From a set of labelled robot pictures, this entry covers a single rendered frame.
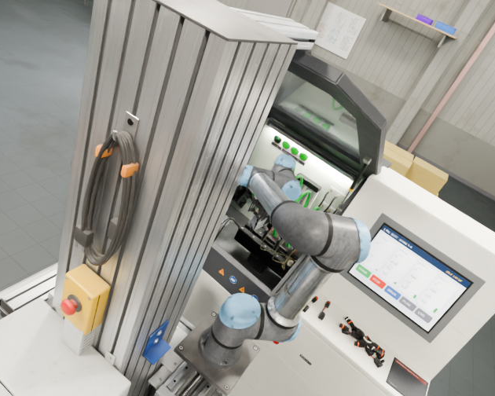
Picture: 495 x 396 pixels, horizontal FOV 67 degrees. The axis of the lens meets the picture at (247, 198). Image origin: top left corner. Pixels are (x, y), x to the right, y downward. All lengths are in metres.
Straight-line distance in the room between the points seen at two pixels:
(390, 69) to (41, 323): 8.13
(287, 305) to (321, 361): 0.66
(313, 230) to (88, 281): 0.52
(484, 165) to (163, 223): 8.31
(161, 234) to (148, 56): 0.30
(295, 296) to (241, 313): 0.18
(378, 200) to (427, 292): 0.43
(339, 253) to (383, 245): 0.79
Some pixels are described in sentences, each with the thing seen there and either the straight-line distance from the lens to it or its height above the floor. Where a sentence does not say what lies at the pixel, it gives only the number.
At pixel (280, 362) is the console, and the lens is 1.92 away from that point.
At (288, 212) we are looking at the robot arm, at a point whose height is 1.65.
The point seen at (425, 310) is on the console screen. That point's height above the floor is 1.21.
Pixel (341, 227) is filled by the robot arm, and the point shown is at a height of 1.68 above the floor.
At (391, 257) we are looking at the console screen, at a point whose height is 1.31.
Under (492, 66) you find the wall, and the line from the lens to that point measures 8.52.
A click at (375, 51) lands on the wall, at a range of 8.68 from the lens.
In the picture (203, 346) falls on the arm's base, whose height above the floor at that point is 1.06.
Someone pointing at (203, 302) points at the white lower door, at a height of 0.61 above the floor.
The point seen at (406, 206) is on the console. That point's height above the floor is 1.52.
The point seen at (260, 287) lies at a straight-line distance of 1.75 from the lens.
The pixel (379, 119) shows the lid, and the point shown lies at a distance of 1.17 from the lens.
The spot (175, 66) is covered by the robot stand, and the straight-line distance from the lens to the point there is 0.58.
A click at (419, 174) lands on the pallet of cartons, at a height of 0.32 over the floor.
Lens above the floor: 2.13
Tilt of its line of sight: 31 degrees down
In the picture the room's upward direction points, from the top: 25 degrees clockwise
